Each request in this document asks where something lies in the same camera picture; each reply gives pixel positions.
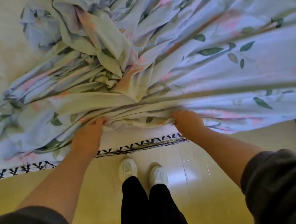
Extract person's white right shoe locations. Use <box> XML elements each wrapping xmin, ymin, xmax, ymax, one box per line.
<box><xmin>147</xmin><ymin>163</ymin><xmax>170</xmax><ymax>189</ymax></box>

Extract person's right hand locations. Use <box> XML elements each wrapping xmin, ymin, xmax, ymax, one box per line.
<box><xmin>170</xmin><ymin>107</ymin><xmax>208</xmax><ymax>143</ymax></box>

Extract person's left forearm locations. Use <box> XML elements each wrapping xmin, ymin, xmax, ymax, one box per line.
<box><xmin>10</xmin><ymin>148</ymin><xmax>108</xmax><ymax>224</ymax></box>

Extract person's white left shoe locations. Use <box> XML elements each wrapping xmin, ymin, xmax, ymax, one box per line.
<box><xmin>116</xmin><ymin>156</ymin><xmax>140</xmax><ymax>184</ymax></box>

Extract person's white shoe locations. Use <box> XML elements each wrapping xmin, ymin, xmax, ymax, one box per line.
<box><xmin>116</xmin><ymin>156</ymin><xmax>140</xmax><ymax>184</ymax></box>
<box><xmin>147</xmin><ymin>163</ymin><xmax>170</xmax><ymax>189</ymax></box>

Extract person's black trousers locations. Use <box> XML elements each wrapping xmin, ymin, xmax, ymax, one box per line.
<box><xmin>109</xmin><ymin>167</ymin><xmax>196</xmax><ymax>224</ymax></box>

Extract person's right forearm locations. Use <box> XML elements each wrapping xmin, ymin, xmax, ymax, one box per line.
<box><xmin>184</xmin><ymin>118</ymin><xmax>269</xmax><ymax>196</ymax></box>

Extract floral leaf print bed sheet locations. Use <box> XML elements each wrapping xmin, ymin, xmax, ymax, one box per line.
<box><xmin>0</xmin><ymin>0</ymin><xmax>296</xmax><ymax>171</ymax></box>

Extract person's left hand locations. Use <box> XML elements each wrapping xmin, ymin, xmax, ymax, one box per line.
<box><xmin>65</xmin><ymin>117</ymin><xmax>111</xmax><ymax>163</ymax></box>

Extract dark grey right sleeve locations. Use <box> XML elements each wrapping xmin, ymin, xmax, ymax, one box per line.
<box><xmin>235</xmin><ymin>146</ymin><xmax>296</xmax><ymax>224</ymax></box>

